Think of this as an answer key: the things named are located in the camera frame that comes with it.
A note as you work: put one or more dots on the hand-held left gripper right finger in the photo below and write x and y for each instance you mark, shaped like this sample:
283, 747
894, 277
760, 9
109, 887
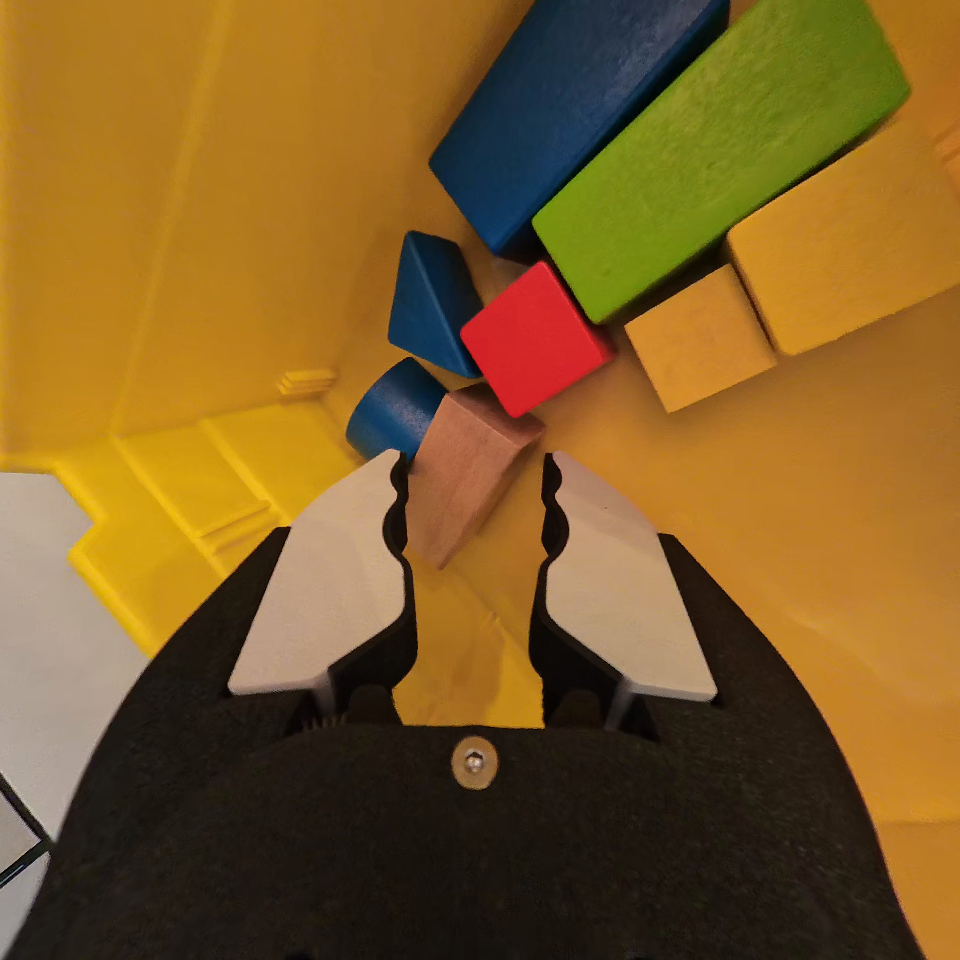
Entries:
622, 607

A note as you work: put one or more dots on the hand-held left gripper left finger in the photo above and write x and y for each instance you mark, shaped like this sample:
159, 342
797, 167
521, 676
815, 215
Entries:
330, 607

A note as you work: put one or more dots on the tan wooden block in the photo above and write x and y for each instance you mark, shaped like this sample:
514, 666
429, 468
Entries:
465, 472

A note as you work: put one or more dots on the blue wooden cylinder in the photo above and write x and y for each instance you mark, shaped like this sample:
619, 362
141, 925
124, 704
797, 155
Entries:
390, 412

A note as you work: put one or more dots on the yellow wooden cube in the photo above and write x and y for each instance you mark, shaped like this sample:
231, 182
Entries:
697, 341
847, 255

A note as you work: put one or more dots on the red wooden cube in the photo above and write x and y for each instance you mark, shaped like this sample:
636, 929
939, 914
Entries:
532, 341

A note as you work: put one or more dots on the yellow plastic bin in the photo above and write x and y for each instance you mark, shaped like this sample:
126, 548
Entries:
187, 262

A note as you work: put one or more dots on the dark teal triangular block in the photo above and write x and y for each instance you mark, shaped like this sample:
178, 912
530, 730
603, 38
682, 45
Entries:
431, 307

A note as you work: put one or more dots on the long green wooden block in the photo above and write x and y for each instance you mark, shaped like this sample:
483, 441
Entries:
712, 165

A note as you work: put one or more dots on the long dark blue wooden block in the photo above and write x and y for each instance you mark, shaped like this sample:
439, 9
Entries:
562, 112

